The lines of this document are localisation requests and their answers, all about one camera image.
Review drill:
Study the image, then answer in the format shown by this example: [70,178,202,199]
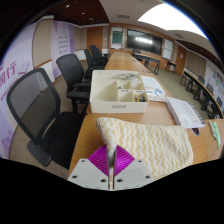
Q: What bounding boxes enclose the bundle of pens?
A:
[208,120,218,140]

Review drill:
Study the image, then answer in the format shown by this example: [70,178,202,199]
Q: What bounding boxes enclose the row of black office chairs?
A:
[83,44,109,79]

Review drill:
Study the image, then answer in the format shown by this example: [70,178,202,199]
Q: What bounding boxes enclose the bright rectangular ceiling light panel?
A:
[137,2,209,40]

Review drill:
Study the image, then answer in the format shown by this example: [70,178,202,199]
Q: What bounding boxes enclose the black mesh office chair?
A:
[6,68,86,170]
[55,53,92,113]

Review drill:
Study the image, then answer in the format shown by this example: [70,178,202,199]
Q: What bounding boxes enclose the white compartment storage box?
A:
[89,69,150,115]

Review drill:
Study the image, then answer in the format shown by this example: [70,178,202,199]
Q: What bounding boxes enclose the row of chairs behind side table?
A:
[196,74,224,120]

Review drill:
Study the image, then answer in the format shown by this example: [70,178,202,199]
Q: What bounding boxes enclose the purple printed wall banner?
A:
[50,20,76,78]

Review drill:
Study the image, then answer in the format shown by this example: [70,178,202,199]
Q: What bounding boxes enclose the colourful wall posters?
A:
[211,68,224,101]

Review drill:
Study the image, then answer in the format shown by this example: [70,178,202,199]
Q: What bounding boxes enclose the white flat cardboard box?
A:
[165,96,207,129]

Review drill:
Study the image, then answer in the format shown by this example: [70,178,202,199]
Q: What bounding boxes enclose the wall whiteboard with green sheet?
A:
[110,27,126,50]

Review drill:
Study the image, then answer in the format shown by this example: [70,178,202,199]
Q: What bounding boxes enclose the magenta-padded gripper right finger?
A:
[113,144,155,191]

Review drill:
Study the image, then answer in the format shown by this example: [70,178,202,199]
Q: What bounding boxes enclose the long wooden side table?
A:
[179,68,223,119]

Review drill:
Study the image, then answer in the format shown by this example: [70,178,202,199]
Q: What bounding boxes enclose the wooden desk with black legs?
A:
[132,48,162,75]

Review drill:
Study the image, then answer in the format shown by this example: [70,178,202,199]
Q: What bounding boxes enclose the large black wall screen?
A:
[125,28,164,56]

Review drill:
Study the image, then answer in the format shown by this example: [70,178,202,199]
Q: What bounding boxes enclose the plain white wall whiteboard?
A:
[162,38,175,61]

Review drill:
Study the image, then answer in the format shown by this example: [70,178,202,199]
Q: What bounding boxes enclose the brown wooden door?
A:
[174,44,188,76]
[87,26,104,51]

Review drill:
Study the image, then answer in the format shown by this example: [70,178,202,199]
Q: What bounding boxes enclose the white printed paper leaflets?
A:
[141,75,167,103]

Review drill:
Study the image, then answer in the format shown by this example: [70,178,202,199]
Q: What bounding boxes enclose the small wooden side desk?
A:
[165,60,178,74]

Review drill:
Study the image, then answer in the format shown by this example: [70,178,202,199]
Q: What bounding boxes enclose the yellow white zigzag towel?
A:
[95,116,195,181]

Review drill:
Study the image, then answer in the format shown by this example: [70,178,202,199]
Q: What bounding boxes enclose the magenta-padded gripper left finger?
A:
[67,144,111,191]

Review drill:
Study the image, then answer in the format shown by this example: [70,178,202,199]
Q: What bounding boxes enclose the green flat booklet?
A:
[212,121,222,150]

